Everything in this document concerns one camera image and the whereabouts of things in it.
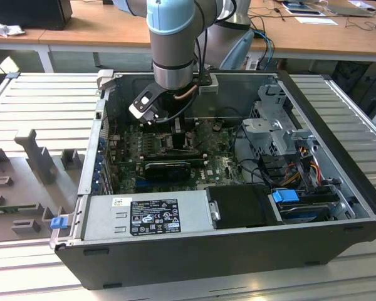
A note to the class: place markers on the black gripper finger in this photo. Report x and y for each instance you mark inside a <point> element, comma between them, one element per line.
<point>178,141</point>

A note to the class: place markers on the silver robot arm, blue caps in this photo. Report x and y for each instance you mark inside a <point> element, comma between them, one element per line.
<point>172,47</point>

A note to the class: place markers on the CPU socket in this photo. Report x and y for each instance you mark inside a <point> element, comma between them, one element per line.
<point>166,142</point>

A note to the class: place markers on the black RAM slot row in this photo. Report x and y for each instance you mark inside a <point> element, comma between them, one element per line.
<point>163,156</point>

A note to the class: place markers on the black graphics card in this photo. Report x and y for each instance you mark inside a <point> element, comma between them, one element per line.
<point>166,172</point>

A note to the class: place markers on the round coin cell battery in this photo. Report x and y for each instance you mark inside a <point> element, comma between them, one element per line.
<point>217,127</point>

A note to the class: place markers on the green motherboard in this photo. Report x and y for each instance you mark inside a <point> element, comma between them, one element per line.
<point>219,163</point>

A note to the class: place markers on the small white labelled box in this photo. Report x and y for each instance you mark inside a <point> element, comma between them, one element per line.
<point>252,64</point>

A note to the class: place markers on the silver metal drive cage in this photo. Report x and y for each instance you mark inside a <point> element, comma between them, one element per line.
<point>269,131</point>

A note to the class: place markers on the black drive connector block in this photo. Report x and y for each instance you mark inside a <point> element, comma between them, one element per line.
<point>269,166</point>

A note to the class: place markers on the wooden desk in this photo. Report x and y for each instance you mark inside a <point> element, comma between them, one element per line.
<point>112,31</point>
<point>18,39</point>

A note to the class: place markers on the grey power supply unit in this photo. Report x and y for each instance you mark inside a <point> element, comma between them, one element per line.
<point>103,219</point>

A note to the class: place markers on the black open PC case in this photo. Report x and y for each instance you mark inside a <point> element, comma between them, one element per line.
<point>175,260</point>

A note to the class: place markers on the hard disk in blue carrier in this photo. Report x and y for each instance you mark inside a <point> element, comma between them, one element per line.
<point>285,197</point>

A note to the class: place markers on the small black desk object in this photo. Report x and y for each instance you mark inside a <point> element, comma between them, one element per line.
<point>107,2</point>

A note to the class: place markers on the blue plastic case latch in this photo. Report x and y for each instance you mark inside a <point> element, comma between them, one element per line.
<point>58,223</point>

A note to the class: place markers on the grey parts rack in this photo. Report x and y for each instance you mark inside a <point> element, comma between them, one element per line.
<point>34,188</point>

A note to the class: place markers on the blue printed booklet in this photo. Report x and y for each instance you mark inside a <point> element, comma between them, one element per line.
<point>302,8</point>

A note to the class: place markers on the white paper sheet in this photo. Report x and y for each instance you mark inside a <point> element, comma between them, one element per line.
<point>316,20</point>

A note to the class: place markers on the black computer box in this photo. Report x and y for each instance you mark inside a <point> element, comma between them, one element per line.
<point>28,14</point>

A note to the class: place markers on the green RAM stick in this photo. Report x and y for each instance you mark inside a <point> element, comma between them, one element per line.
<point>6,209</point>

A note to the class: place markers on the crumpled white paper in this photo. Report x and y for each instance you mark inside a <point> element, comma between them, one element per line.
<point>6,29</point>

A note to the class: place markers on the grey laptop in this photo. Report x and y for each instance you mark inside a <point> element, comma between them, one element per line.
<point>351,9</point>

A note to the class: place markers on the small grey wrist camera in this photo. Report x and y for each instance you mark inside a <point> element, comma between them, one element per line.
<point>208,86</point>

